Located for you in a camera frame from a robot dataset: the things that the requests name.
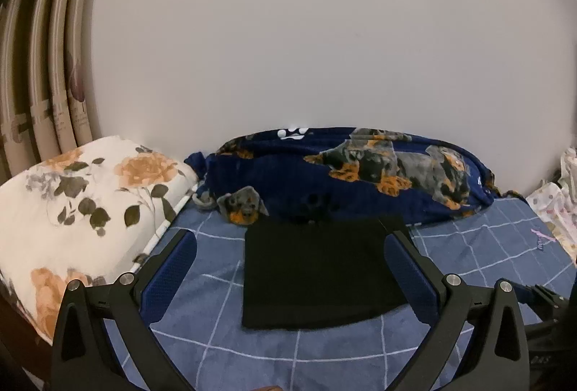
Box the dark wooden bed frame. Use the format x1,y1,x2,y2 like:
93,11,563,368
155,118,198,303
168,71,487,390
0,283,54,385

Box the white dotted cloth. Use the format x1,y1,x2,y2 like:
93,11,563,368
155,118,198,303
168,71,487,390
525,145,577,266

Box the beige curtain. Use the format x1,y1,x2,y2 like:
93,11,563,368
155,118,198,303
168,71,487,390
0,0,110,176

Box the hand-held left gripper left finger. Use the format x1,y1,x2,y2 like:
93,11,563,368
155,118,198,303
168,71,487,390
50,229,199,391

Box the black pants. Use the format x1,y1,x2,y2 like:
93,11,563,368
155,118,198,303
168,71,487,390
242,215,414,331

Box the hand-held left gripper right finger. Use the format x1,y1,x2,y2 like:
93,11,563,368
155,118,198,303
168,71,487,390
383,231,529,391

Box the white floral pillow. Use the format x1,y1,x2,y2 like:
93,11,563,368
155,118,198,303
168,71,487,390
0,136,200,346

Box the navy dog print blanket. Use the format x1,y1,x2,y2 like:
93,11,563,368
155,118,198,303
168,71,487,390
185,127,526,226

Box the blue checked bed sheet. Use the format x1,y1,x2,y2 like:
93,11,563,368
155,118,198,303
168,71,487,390
97,197,577,391

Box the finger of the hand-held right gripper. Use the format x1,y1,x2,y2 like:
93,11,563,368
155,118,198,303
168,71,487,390
514,282,572,322

